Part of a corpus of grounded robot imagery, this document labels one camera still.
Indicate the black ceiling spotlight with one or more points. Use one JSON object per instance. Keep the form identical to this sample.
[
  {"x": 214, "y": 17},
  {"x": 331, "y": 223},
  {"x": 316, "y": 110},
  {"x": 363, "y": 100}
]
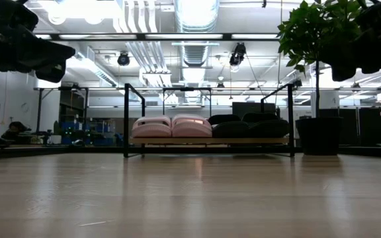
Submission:
[
  {"x": 123, "y": 59},
  {"x": 237, "y": 54}
]

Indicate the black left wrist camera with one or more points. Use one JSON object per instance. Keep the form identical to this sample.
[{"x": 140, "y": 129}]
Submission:
[{"x": 53, "y": 74}]

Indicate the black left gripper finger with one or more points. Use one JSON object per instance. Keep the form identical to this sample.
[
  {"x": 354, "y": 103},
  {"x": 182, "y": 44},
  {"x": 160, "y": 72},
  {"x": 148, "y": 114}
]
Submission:
[
  {"x": 55, "y": 59},
  {"x": 56, "y": 50}
]

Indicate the black background rack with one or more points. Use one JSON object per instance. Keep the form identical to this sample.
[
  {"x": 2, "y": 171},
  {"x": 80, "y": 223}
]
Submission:
[{"x": 40, "y": 109}]

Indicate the black rubber slide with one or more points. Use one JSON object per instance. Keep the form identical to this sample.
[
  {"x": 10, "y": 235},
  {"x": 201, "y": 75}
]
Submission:
[
  {"x": 270, "y": 129},
  {"x": 230, "y": 129}
]

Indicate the person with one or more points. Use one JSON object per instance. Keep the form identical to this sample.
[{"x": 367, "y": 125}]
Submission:
[{"x": 16, "y": 130}]

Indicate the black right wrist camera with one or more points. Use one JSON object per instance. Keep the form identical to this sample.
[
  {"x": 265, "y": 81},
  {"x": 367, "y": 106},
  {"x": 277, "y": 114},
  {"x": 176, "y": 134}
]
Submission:
[{"x": 342, "y": 73}]

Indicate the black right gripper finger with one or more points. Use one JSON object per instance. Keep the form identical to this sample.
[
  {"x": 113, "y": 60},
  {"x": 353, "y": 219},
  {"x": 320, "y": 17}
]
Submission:
[
  {"x": 342, "y": 60},
  {"x": 342, "y": 48}
]

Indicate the black plant pot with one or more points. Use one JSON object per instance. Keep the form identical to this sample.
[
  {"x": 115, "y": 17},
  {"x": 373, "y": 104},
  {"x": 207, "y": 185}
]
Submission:
[{"x": 317, "y": 135}]

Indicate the silver ventilation duct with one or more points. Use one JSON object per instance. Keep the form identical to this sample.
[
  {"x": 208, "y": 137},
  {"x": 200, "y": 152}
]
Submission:
[{"x": 196, "y": 13}]

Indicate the blue storage bins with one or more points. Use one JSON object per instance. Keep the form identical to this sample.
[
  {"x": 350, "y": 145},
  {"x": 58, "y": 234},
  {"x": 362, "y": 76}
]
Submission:
[{"x": 91, "y": 132}]

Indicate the pink rubber slide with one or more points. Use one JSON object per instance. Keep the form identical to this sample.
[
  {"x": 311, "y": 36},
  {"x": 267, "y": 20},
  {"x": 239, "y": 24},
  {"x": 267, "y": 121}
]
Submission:
[
  {"x": 151, "y": 129},
  {"x": 192, "y": 129}
]

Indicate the black cabinet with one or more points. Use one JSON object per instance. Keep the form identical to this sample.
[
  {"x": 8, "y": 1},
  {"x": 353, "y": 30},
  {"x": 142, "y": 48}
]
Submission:
[{"x": 362, "y": 125}]

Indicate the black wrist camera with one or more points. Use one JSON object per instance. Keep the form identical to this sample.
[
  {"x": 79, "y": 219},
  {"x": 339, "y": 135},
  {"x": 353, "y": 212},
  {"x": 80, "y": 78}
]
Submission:
[
  {"x": 53, "y": 74},
  {"x": 342, "y": 73}
]

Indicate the green leafy plant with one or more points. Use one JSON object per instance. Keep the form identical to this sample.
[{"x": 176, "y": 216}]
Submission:
[{"x": 306, "y": 29}]

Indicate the black metal rig frame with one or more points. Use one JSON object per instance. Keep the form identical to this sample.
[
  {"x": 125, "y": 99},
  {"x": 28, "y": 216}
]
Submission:
[{"x": 61, "y": 150}]

